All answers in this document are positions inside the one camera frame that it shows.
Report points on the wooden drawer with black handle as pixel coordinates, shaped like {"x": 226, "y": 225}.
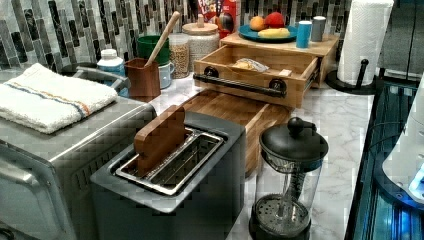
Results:
{"x": 286, "y": 81}

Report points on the bagged food in drawer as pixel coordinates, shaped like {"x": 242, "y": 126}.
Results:
{"x": 250, "y": 64}

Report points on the wooden drawer cabinet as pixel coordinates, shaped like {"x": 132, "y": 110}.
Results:
{"x": 325, "y": 51}

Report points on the wooden cutting board tray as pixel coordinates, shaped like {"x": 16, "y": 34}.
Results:
{"x": 255, "y": 116}

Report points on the wooden toast slice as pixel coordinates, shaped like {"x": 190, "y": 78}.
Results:
{"x": 154, "y": 142}

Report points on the light blue mug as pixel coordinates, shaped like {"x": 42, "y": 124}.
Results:
{"x": 165, "y": 75}

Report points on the grey two-slot toaster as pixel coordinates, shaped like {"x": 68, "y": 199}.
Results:
{"x": 197, "y": 194}

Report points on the brown utensil holder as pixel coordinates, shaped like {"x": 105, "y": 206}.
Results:
{"x": 144, "y": 79}

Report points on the white canister with wooden lid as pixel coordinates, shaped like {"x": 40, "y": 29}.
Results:
{"x": 203, "y": 38}

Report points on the glass jar of grains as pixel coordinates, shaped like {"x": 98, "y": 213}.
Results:
{"x": 179, "y": 55}

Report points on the black glass french press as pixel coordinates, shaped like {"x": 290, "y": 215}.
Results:
{"x": 291, "y": 157}

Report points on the teal plate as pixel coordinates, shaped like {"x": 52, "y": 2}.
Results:
{"x": 246, "y": 33}

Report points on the yellow banana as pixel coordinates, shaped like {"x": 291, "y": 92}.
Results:
{"x": 274, "y": 33}

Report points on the orange fruit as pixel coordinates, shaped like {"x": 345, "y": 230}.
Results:
{"x": 257, "y": 23}

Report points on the red cereal box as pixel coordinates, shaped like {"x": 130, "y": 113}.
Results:
{"x": 223, "y": 13}

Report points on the wooden spoon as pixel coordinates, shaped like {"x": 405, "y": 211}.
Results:
{"x": 168, "y": 29}

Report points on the red apple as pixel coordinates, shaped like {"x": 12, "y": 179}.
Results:
{"x": 275, "y": 20}

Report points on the white blue bottle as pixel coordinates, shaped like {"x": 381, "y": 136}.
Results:
{"x": 111, "y": 62}

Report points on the black paper towel holder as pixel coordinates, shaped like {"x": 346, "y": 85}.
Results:
{"x": 358, "y": 88}

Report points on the blue shaker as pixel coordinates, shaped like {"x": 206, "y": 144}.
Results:
{"x": 303, "y": 34}

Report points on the grey shaker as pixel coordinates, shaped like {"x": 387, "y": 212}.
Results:
{"x": 318, "y": 27}

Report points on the white striped folded towel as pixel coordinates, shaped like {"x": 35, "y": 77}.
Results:
{"x": 46, "y": 101}

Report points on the silver toaster oven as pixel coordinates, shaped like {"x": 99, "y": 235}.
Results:
{"x": 45, "y": 191}

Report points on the white paper towel roll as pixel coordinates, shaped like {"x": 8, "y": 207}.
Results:
{"x": 364, "y": 36}

